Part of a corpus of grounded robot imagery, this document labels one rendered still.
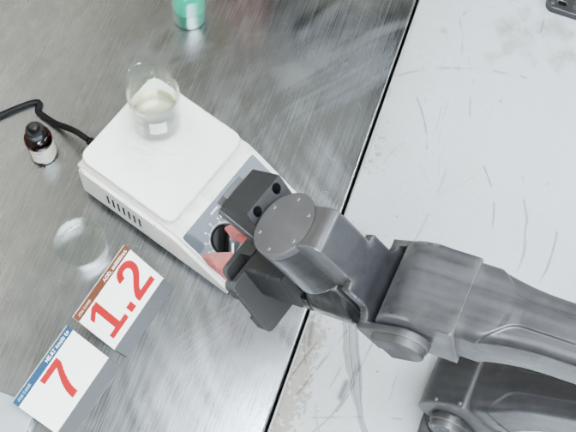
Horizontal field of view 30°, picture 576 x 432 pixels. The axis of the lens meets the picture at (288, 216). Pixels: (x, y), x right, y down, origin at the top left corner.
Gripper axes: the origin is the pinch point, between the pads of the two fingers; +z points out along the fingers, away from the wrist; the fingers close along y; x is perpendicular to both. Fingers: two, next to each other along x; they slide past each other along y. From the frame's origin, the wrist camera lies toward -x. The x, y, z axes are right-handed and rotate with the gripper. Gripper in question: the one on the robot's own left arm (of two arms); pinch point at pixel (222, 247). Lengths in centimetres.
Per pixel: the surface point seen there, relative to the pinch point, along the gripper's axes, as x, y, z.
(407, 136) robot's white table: 12.9, -27.0, 3.9
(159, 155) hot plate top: -4.8, -5.4, 11.8
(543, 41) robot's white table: 16.1, -46.9, -1.0
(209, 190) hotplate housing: 0.5, -6.1, 8.7
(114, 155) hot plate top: -7.1, -2.6, 14.5
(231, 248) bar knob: 4.7, -2.7, 5.3
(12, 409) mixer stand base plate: 3.8, 22.1, 15.3
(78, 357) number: 4.1, 14.5, 12.7
